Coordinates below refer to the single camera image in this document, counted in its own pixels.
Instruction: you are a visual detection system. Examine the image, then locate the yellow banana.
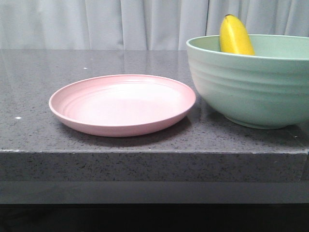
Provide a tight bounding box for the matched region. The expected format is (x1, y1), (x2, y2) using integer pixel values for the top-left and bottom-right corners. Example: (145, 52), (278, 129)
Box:
(219, 14), (255, 55)

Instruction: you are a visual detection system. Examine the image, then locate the white curtain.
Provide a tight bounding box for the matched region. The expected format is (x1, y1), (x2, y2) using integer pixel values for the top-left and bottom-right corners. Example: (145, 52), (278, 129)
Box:
(0, 0), (309, 50)

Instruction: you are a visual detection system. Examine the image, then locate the green ribbed bowl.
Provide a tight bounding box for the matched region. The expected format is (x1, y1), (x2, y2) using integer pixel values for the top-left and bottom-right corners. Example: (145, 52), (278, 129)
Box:
(186, 35), (309, 129)

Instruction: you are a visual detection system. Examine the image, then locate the pink plate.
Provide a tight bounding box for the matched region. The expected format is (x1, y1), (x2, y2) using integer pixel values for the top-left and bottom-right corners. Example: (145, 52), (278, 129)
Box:
(49, 74), (196, 137)

